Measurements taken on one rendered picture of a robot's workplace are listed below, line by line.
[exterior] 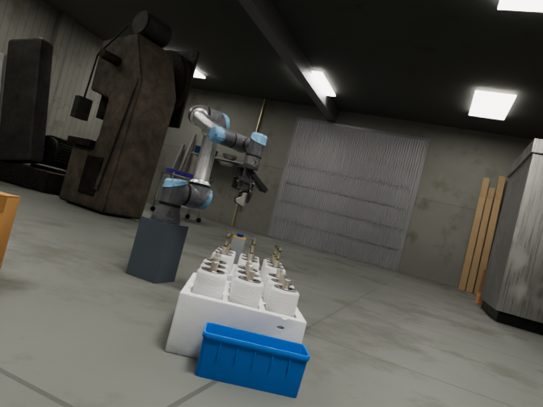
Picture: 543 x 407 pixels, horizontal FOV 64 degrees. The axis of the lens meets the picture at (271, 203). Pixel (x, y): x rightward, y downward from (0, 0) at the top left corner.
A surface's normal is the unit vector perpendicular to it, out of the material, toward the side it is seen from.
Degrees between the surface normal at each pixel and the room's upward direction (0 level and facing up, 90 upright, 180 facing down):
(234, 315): 90
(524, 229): 90
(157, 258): 90
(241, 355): 92
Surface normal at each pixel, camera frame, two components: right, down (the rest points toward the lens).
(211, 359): 0.07, 0.03
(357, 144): -0.34, -0.11
